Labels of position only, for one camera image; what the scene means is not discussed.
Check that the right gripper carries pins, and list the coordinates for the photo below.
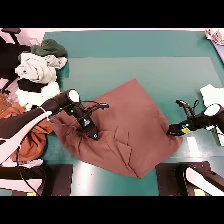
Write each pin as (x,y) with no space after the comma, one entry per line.
(180,128)

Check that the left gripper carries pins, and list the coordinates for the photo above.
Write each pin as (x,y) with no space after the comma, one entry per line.
(86,122)

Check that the red-brown shirt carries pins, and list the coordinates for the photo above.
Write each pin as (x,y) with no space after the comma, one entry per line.
(140,126)

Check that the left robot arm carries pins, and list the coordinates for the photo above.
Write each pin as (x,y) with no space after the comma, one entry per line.
(30,118)

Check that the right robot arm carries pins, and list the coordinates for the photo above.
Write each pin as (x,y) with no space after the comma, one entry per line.
(213,115)

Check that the white garment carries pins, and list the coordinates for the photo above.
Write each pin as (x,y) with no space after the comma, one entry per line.
(36,95)
(211,94)

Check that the orange garment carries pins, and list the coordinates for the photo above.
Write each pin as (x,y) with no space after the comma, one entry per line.
(35,140)

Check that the black garment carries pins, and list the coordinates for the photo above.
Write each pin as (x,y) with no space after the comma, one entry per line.
(30,86)

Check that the cream garment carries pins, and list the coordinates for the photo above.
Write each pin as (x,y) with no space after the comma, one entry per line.
(35,68)

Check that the dark green garment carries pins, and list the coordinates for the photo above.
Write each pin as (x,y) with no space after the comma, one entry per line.
(50,47)

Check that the pale garment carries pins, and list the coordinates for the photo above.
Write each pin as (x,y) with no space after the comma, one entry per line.
(216,35)

